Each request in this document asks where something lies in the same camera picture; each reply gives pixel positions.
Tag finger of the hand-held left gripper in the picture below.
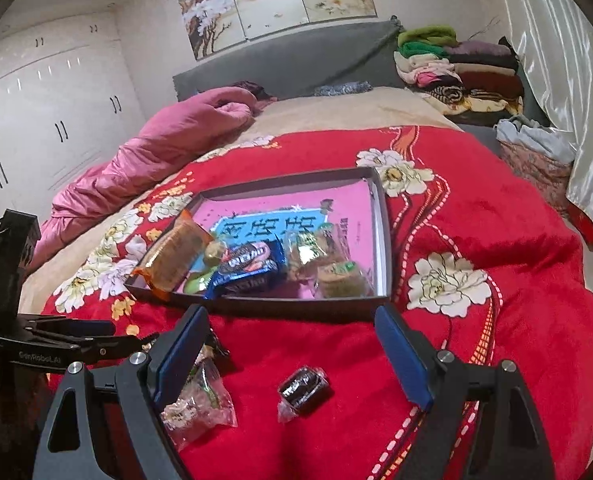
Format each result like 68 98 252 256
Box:
79 331 160 362
24 314 118 342

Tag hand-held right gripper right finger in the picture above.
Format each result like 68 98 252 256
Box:
373 303 557 480

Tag clear round pastry packet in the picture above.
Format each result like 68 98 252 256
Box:
313 255 377 301

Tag clear-wrapped yellow pastry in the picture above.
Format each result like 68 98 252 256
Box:
281 225 347 286

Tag blue cookie packet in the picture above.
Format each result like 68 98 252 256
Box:
206 240 284 301

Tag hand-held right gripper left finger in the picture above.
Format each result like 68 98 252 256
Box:
31 304 212 480

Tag light blue cloth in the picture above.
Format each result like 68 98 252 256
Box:
493 115 577 163

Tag black cookie packet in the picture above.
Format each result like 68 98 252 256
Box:
276 366 333 423

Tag red floral blanket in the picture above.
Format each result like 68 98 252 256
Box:
41 125 593 480

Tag clear candy packet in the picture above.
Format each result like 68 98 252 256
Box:
159 345 240 443

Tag pink duvet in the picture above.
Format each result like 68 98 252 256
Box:
26 87 260 273

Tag pink book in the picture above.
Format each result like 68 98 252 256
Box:
191 182 377 301

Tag white wardrobe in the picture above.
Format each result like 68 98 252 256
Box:
0 10 147 221

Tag stack of folded clothes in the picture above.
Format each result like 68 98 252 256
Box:
393 24 527 116

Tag green printed snack packet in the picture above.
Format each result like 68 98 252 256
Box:
181 267 220 296

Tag white satin curtain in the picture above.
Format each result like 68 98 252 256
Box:
491 0 593 231

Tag blue patterned cloth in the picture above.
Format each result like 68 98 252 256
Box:
313 80 374 97

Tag dark cardboard box tray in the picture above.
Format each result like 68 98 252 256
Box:
124 166 394 326

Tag orange cake packet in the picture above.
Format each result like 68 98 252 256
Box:
131 210 214 302

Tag grey headboard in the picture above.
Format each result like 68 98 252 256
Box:
172 17 407 103

